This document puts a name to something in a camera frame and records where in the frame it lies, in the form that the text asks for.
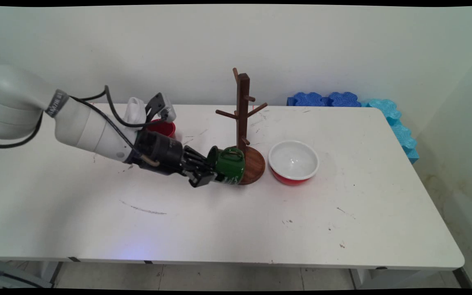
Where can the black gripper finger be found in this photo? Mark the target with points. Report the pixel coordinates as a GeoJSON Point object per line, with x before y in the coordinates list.
{"type": "Point", "coordinates": [197, 157]}
{"type": "Point", "coordinates": [203, 177]}

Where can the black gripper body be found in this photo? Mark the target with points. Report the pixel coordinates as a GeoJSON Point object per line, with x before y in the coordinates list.
{"type": "Point", "coordinates": [162, 153]}

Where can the green enamel mug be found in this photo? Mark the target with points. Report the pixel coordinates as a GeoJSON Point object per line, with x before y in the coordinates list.
{"type": "Point", "coordinates": [230, 166]}

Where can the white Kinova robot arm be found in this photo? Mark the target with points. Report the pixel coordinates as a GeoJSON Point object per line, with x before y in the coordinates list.
{"type": "Point", "coordinates": [84, 127]}

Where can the red mug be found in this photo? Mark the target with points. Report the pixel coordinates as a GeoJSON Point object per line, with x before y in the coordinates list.
{"type": "Point", "coordinates": [164, 128]}

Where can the dark wooden mug tree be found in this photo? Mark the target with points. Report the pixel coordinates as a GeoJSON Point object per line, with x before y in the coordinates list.
{"type": "Point", "coordinates": [242, 102]}

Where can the red and white bowl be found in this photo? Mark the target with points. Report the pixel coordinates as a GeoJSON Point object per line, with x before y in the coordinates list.
{"type": "Point", "coordinates": [293, 160]}

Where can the dark blue foam tile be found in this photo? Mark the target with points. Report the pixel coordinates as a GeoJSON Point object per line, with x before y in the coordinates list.
{"type": "Point", "coordinates": [307, 99]}
{"type": "Point", "coordinates": [343, 99]}

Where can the grey table leg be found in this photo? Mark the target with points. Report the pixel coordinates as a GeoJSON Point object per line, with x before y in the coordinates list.
{"type": "Point", "coordinates": [49, 272]}

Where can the light blue foam tile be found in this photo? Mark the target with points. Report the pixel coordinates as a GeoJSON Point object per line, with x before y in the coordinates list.
{"type": "Point", "coordinates": [412, 155]}
{"type": "Point", "coordinates": [384, 108]}
{"type": "Point", "coordinates": [403, 136]}

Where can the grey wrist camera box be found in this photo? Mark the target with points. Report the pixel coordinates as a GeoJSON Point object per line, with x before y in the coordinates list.
{"type": "Point", "coordinates": [162, 104]}

